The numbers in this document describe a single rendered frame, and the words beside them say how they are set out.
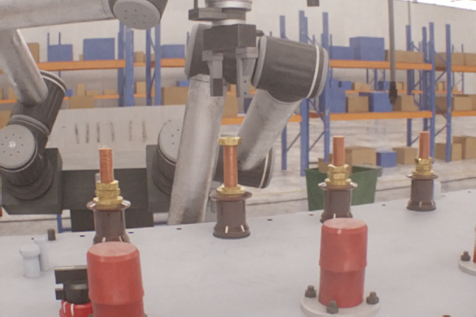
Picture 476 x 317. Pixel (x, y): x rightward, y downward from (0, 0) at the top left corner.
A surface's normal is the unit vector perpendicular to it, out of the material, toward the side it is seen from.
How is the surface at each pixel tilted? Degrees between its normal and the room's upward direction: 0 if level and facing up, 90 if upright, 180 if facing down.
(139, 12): 145
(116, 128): 90
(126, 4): 138
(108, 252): 4
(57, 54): 90
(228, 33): 90
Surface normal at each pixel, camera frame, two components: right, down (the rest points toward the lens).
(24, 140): 0.26, -0.44
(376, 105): 0.31, 0.10
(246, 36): 0.61, 0.07
